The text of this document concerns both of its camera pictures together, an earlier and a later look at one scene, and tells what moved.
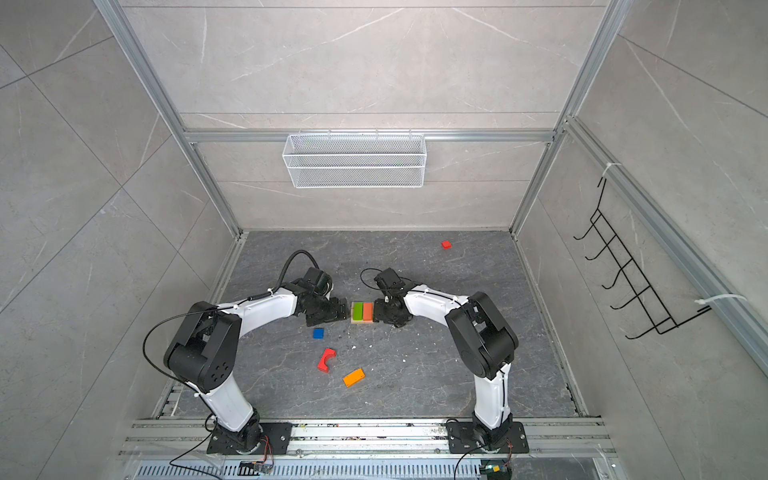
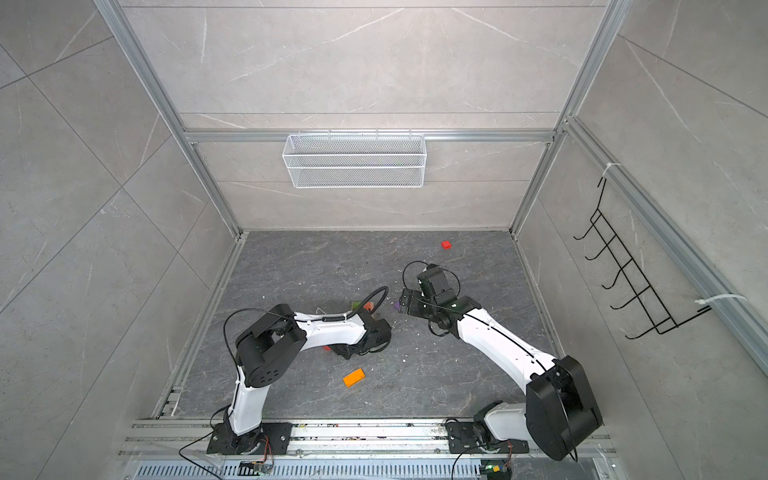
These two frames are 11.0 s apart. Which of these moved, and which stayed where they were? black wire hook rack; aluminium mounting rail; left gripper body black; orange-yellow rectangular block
Moved: left gripper body black
Stayed: orange-yellow rectangular block; aluminium mounting rail; black wire hook rack
